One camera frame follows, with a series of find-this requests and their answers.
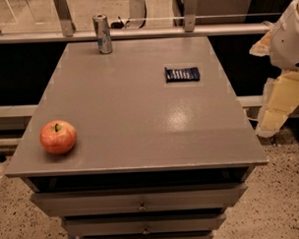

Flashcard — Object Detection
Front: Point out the grey cabinet top drawer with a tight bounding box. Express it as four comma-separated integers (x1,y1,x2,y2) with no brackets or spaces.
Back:
31,183,248,217

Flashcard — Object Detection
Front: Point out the silver drink can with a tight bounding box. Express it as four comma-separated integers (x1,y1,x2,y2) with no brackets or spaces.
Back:
92,14,113,54

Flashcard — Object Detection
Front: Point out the dark blue snack bar wrapper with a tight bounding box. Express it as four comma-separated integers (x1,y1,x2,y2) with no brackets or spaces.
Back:
164,67,201,83

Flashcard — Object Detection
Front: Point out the grey cabinet middle drawer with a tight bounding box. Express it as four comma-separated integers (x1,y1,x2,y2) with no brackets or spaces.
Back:
63,213,226,236

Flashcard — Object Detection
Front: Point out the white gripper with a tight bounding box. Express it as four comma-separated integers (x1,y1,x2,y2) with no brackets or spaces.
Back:
250,0,299,138

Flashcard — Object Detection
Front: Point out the red apple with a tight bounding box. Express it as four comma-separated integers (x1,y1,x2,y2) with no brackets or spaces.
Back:
39,121,78,154

